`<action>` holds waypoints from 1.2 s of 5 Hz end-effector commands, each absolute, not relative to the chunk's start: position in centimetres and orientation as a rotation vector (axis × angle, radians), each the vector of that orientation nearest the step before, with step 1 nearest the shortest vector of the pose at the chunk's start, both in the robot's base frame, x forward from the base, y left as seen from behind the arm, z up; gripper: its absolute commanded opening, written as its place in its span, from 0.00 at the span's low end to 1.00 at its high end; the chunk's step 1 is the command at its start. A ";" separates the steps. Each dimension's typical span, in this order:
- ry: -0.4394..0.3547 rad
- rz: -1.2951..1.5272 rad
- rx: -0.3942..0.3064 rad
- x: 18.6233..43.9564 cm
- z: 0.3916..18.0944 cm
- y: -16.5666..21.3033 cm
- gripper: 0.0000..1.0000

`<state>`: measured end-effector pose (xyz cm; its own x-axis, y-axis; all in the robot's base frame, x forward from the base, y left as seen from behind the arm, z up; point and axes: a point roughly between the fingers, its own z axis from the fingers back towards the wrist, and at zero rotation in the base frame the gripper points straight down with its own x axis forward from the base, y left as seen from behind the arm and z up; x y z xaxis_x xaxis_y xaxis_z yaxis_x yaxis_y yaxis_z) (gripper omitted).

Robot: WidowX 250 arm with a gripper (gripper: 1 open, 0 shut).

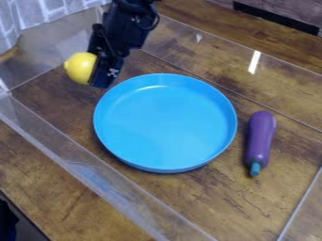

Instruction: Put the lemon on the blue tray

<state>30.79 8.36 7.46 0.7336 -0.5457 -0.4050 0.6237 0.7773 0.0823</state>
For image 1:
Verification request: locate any clear acrylic enclosure wall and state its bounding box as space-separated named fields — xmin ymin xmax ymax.
xmin=0 ymin=0 xmax=322 ymax=241

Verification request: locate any white patterned curtain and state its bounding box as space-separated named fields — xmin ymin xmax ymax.
xmin=0 ymin=0 xmax=112 ymax=55

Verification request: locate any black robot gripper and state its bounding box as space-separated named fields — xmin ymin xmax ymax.
xmin=87 ymin=0 xmax=161 ymax=88

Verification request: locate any yellow lemon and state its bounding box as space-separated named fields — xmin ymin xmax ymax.
xmin=63 ymin=52 xmax=96 ymax=85

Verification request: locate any blue round tray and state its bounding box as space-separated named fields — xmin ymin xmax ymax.
xmin=94 ymin=73 xmax=238 ymax=173

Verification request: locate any purple toy eggplant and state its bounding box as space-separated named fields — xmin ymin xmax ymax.
xmin=246 ymin=111 xmax=277 ymax=177

